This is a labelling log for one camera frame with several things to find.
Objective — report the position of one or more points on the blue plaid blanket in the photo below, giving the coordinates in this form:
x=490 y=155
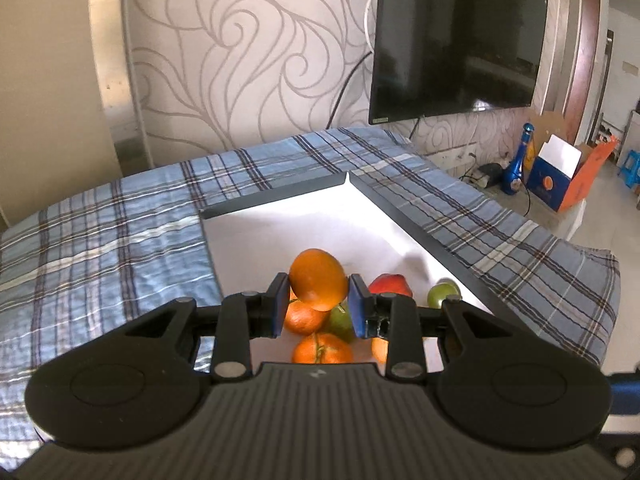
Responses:
x=100 y=260

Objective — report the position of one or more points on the white shallow box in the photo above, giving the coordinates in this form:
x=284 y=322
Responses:
x=325 y=220

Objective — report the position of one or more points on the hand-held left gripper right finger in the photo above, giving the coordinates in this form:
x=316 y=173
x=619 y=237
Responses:
x=356 y=310

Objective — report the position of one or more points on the black flat television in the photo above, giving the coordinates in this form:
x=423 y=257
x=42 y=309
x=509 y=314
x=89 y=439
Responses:
x=450 y=35

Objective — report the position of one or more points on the blue plastic stool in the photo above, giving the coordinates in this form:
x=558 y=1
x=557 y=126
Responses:
x=631 y=162

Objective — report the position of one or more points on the large orange with stem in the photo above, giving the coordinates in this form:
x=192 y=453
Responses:
x=320 y=351

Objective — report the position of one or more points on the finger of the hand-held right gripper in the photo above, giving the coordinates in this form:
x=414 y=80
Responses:
x=622 y=410

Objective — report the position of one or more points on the blue and orange cardboard box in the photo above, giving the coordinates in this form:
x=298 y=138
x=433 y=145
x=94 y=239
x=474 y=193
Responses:
x=547 y=180

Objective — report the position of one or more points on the blue glass bottle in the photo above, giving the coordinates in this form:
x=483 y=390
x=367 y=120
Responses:
x=515 y=175

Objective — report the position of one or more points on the green round fruit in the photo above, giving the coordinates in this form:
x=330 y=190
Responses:
x=340 y=325
x=442 y=294

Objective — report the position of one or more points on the red apple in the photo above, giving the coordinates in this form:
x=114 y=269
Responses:
x=390 y=285

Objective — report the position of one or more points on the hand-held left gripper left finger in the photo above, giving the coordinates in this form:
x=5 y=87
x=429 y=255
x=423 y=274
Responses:
x=281 y=307

